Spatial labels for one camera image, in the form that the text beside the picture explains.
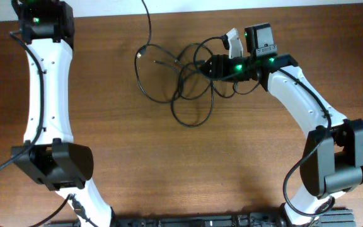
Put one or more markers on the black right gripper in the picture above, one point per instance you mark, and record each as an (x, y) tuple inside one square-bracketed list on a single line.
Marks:
[(219, 69)]

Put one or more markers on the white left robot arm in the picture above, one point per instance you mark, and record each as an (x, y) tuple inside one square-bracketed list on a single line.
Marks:
[(49, 155)]

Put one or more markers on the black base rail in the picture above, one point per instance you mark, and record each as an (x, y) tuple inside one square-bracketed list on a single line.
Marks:
[(200, 220)]

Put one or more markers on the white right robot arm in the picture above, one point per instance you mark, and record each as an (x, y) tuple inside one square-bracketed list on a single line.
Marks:
[(332, 160)]

